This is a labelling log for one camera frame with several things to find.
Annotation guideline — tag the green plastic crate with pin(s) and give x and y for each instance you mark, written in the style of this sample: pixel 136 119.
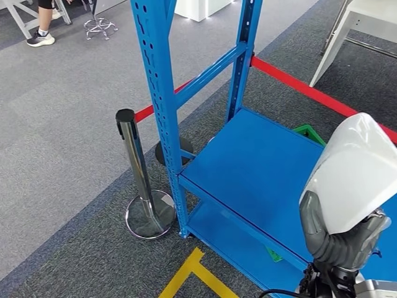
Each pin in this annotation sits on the green plastic crate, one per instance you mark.
pixel 310 133

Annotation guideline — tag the white plastic panel part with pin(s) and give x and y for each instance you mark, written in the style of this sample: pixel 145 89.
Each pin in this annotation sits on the white plastic panel part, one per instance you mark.
pixel 350 172

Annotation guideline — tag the white table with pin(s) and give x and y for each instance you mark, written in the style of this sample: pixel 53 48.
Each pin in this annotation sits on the white table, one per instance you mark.
pixel 372 20

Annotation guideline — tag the white cabinet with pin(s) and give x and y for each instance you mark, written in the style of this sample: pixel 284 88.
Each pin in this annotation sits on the white cabinet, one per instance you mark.
pixel 192 8

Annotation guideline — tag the red barrier belt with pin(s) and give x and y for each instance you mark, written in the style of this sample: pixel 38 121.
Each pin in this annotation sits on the red barrier belt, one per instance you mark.
pixel 144 112
pixel 310 91

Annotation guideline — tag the round metal stanchion base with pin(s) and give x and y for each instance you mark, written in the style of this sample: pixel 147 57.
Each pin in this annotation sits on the round metal stanchion base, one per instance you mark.
pixel 186 147

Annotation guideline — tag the yellow floor tape square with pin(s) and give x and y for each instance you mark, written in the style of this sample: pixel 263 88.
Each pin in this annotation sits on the yellow floor tape square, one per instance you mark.
pixel 194 263

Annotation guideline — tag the person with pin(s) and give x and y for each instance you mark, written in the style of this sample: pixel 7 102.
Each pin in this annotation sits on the person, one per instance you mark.
pixel 44 16

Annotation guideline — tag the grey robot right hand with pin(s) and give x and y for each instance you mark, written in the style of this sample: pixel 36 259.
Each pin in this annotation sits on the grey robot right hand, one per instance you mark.
pixel 328 251

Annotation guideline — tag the clear plastic hand cover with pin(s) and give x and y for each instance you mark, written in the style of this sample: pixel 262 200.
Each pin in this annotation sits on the clear plastic hand cover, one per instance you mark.
pixel 376 234

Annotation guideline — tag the blue metal shelf rack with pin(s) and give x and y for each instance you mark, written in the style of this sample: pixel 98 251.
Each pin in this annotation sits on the blue metal shelf rack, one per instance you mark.
pixel 247 164

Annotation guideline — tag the chrome stanchion post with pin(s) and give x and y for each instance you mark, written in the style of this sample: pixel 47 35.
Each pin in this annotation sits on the chrome stanchion post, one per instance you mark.
pixel 136 160

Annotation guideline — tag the chrome chair base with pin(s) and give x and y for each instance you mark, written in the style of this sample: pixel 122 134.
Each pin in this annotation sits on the chrome chair base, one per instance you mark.
pixel 98 20

